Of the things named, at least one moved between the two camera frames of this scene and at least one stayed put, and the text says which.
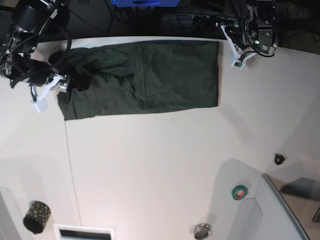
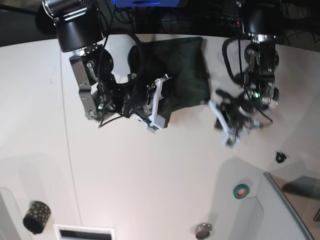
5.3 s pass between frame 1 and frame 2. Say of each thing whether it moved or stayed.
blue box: stayed
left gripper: moved
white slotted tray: stayed
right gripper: moved
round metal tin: stayed
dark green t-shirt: moved
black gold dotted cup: stayed
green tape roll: stayed
